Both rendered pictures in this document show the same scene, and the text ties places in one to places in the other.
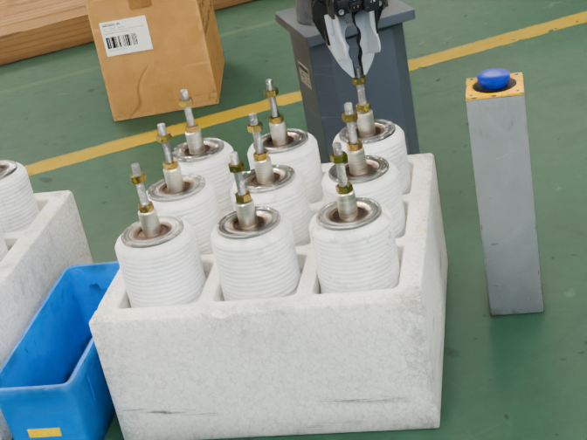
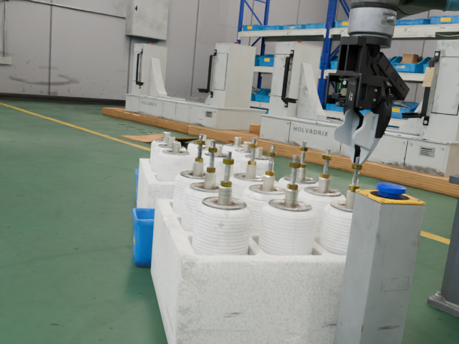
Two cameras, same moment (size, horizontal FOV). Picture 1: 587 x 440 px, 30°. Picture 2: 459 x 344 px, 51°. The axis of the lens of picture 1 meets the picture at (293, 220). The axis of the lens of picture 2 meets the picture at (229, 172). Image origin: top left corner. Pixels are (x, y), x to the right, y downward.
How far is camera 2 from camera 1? 1.11 m
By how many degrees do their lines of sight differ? 60
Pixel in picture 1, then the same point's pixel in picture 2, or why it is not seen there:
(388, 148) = (339, 217)
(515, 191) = (359, 287)
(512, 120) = (371, 222)
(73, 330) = not seen: hidden behind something
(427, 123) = not seen: outside the picture
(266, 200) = (246, 193)
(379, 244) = (208, 224)
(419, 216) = (299, 258)
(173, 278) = (179, 196)
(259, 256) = (186, 199)
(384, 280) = (205, 251)
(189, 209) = (235, 185)
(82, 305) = not seen: hidden behind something
